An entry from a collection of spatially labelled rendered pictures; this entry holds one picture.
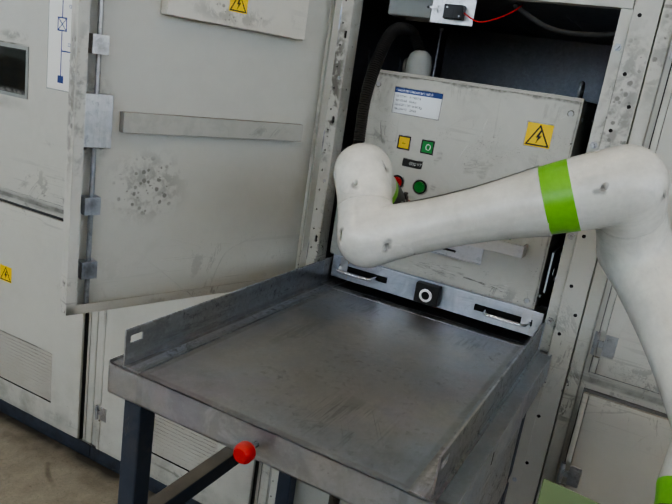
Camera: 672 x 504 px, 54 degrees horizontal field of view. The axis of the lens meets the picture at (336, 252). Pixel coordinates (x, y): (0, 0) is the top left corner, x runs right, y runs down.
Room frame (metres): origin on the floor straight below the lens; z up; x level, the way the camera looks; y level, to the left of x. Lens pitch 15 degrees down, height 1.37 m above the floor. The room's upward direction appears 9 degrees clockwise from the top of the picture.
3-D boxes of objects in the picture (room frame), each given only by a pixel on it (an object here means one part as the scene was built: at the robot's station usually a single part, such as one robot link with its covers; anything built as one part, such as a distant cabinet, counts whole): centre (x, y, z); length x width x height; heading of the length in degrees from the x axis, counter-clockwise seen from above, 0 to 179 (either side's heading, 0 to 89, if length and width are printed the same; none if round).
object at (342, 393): (1.19, -0.07, 0.82); 0.68 x 0.62 x 0.06; 154
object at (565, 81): (1.85, -0.40, 1.18); 0.78 x 0.69 x 0.79; 154
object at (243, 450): (0.87, 0.08, 0.82); 0.04 x 0.03 x 0.03; 154
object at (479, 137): (1.54, -0.24, 1.15); 0.48 x 0.01 x 0.48; 64
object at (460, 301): (1.55, -0.25, 0.89); 0.54 x 0.05 x 0.06; 64
